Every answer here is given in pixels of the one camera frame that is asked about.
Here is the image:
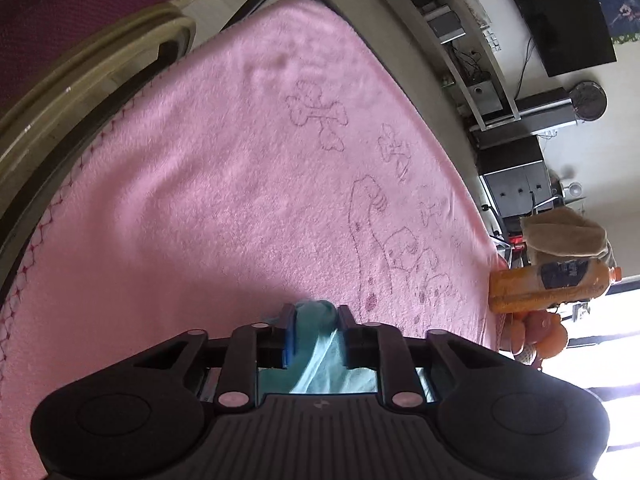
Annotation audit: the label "small silver speaker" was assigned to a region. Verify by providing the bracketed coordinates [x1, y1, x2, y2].
[427, 10, 466, 43]

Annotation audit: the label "maroon banquet chair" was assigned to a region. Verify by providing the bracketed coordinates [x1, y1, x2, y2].
[0, 0, 241, 181]

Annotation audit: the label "silver tower speaker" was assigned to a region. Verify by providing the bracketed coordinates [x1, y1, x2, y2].
[470, 87, 581, 136]

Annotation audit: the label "black television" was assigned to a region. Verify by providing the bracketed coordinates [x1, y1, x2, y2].
[492, 0, 617, 78]

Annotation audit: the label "round dark fan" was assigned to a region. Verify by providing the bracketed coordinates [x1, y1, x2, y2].
[570, 81, 608, 123]

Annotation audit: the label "silver subwoofer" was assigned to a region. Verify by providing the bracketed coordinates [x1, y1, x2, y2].
[467, 80, 503, 113]

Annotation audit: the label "orange drink bottle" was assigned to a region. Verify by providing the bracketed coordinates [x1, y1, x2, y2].
[487, 256, 623, 313]

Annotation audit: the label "black cabinet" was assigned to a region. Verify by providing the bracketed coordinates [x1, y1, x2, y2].
[477, 135, 553, 218]

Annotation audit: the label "grey TV stand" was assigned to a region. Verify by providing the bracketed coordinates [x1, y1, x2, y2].
[350, 0, 521, 131]

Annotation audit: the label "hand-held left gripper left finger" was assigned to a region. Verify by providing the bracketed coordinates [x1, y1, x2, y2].
[127, 302, 298, 408]

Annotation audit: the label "teal t-shirt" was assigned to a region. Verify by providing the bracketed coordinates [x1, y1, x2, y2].
[197, 299, 453, 396]

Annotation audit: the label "beige fleece garment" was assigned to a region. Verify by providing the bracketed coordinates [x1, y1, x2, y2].
[520, 207, 610, 261]

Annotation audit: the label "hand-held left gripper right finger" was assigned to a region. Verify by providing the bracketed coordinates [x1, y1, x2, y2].
[337, 304, 506, 408]

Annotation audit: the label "pink printed blanket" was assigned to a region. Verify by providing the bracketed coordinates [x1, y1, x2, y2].
[0, 0, 511, 401]

